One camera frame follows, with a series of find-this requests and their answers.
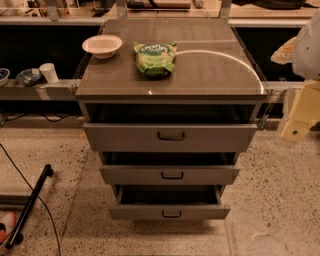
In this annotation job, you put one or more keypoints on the white paper cup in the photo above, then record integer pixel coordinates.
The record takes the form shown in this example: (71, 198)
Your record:
(49, 72)

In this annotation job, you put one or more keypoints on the blue white bowl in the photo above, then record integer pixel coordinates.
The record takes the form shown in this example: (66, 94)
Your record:
(4, 76)

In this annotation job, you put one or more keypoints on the grey drawer cabinet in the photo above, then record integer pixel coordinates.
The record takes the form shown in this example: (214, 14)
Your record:
(211, 68)

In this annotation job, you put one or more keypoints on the grey middle drawer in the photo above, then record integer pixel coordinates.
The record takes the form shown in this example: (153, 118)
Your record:
(128, 168)

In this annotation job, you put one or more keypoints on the red white object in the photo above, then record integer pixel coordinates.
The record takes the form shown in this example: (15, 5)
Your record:
(7, 224)

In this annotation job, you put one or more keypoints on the grey drawer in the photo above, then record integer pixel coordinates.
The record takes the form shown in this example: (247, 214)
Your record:
(169, 128)
(128, 168)
(174, 202)

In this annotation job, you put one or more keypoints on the grey side shelf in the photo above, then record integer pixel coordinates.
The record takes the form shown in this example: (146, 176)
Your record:
(64, 90)

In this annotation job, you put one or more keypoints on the grey top drawer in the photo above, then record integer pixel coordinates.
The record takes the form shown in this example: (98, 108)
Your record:
(169, 128)

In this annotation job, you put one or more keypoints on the dark patterned bowl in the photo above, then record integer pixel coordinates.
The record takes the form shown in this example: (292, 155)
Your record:
(29, 77)

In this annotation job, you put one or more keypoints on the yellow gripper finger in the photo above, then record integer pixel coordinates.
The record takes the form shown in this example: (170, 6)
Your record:
(284, 54)
(304, 113)

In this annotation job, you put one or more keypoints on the green snack bag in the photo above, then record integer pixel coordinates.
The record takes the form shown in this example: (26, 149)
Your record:
(155, 60)

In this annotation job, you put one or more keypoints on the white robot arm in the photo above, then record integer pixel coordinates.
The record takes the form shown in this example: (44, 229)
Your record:
(303, 52)

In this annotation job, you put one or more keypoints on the grey bottom drawer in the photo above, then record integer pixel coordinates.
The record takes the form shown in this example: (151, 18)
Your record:
(174, 202)

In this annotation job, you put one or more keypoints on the black pole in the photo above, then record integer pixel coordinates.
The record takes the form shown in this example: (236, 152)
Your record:
(16, 236)

